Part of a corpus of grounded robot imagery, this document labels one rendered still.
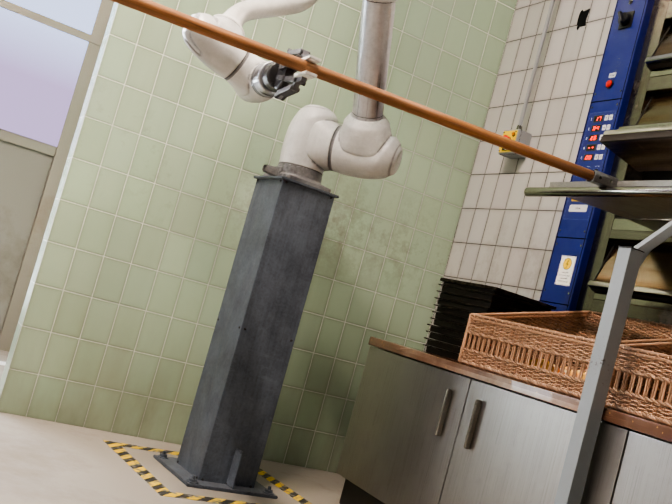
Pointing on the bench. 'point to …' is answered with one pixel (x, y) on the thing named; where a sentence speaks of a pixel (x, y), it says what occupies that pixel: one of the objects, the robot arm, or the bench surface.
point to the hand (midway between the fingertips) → (307, 67)
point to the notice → (565, 270)
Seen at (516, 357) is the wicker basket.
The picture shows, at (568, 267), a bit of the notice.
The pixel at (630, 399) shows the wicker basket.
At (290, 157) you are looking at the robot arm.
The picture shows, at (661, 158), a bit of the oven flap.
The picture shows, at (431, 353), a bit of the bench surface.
